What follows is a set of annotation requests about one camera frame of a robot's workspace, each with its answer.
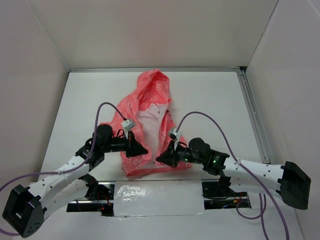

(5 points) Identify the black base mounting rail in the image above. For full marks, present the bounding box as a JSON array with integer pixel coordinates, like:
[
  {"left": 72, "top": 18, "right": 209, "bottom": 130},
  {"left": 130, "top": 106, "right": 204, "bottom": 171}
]
[{"left": 66, "top": 180, "right": 251, "bottom": 217}]

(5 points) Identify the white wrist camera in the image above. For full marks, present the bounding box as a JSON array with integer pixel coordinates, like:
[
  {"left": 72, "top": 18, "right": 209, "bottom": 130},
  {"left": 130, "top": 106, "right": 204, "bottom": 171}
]
[
  {"left": 121, "top": 118, "right": 136, "bottom": 132},
  {"left": 168, "top": 127, "right": 182, "bottom": 150}
]

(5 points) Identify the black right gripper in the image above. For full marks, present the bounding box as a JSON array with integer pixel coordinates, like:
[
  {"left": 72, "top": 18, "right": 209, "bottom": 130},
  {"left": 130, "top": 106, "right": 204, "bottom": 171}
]
[{"left": 156, "top": 139, "right": 205, "bottom": 168}]

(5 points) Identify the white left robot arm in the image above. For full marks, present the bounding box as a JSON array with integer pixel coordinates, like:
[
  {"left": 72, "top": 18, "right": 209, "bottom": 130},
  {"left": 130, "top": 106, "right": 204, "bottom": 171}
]
[{"left": 2, "top": 124, "right": 148, "bottom": 238}]

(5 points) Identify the aluminium frame rail back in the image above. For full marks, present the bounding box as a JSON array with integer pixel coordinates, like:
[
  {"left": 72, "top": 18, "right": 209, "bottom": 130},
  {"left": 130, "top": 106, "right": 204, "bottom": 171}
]
[{"left": 69, "top": 66, "right": 248, "bottom": 74}]

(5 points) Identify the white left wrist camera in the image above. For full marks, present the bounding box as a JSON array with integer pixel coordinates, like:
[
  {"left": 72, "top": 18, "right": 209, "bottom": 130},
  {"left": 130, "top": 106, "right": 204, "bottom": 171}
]
[{"left": 121, "top": 118, "right": 136, "bottom": 132}]

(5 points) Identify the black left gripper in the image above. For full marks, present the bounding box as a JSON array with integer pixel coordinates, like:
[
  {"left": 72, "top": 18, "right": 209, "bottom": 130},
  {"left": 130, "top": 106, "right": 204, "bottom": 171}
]
[{"left": 102, "top": 130, "right": 148, "bottom": 158}]

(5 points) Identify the pink jacket with white lining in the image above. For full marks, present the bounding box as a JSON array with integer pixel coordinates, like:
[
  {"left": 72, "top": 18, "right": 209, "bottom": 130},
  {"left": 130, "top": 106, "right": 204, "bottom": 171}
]
[{"left": 109, "top": 69, "right": 176, "bottom": 177}]

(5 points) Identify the aluminium frame rail right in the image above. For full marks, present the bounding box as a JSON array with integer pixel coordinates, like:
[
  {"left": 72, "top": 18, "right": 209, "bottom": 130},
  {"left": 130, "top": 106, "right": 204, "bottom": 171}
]
[{"left": 236, "top": 66, "right": 272, "bottom": 164}]

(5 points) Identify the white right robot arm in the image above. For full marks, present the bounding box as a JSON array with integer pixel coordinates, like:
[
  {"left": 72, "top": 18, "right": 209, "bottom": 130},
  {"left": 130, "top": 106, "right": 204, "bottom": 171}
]
[{"left": 156, "top": 137, "right": 311, "bottom": 210}]

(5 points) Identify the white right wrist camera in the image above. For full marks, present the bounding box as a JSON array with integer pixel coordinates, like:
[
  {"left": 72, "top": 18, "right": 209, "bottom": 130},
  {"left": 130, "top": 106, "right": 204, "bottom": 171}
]
[{"left": 168, "top": 127, "right": 182, "bottom": 150}]

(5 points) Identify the aluminium frame rail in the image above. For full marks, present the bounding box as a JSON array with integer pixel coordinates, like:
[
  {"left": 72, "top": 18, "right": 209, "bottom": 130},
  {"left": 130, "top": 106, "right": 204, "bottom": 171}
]
[
  {"left": 236, "top": 66, "right": 272, "bottom": 164},
  {"left": 69, "top": 66, "right": 248, "bottom": 74}
]

